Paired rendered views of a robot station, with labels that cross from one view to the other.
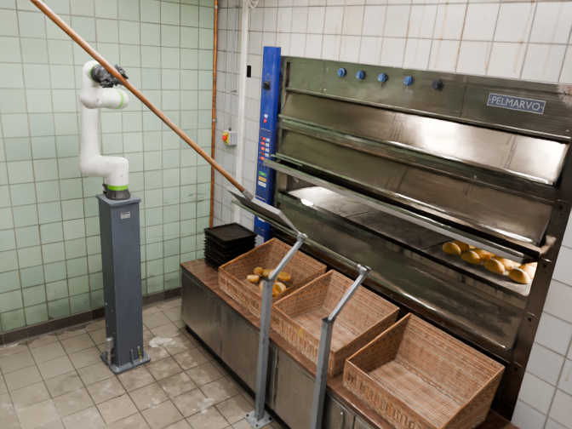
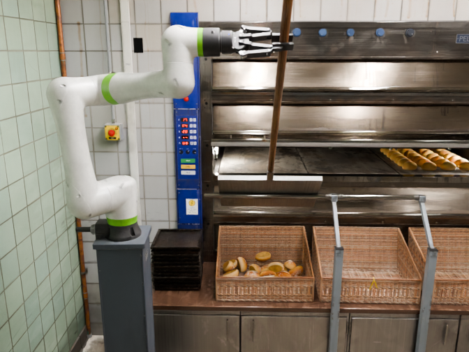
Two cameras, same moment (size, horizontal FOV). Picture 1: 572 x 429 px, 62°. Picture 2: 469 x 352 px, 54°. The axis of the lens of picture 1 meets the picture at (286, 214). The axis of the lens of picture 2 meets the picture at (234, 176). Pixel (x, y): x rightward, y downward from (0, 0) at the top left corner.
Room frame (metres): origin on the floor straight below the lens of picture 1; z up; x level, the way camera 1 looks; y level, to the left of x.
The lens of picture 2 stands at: (1.31, 2.08, 1.94)
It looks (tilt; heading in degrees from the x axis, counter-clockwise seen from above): 15 degrees down; 312
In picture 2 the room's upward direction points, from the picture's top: straight up
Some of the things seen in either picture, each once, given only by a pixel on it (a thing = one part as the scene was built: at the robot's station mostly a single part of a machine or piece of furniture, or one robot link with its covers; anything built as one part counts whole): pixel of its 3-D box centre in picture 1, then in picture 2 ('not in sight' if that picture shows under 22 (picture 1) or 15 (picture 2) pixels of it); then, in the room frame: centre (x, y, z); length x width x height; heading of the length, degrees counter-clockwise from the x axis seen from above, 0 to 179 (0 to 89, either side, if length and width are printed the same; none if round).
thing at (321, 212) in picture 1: (375, 236); (354, 177); (2.60, -0.53, 1.16); 1.80 x 0.06 x 0.04; 40
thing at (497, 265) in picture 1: (509, 250); (423, 156); (2.42, -1.22, 1.21); 0.61 x 0.48 x 0.06; 130
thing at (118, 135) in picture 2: (229, 137); (114, 131); (3.71, 0.48, 1.46); 0.10 x 0.07 x 0.10; 40
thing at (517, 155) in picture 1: (388, 126); (363, 75); (2.58, -0.51, 1.80); 1.79 x 0.11 x 0.19; 40
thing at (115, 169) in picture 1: (115, 172); (118, 200); (2.84, 1.06, 1.36); 0.16 x 0.13 x 0.19; 92
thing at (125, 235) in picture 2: (114, 189); (109, 228); (2.88, 1.09, 1.23); 0.26 x 0.15 x 0.06; 44
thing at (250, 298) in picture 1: (271, 277); (262, 260); (2.86, 0.07, 0.72); 0.56 x 0.49 x 0.28; 41
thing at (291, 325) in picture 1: (332, 317); (361, 262); (2.40, -0.31, 0.72); 0.56 x 0.49 x 0.28; 39
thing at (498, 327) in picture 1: (369, 259); (354, 200); (2.58, -0.51, 1.02); 1.79 x 0.11 x 0.19; 40
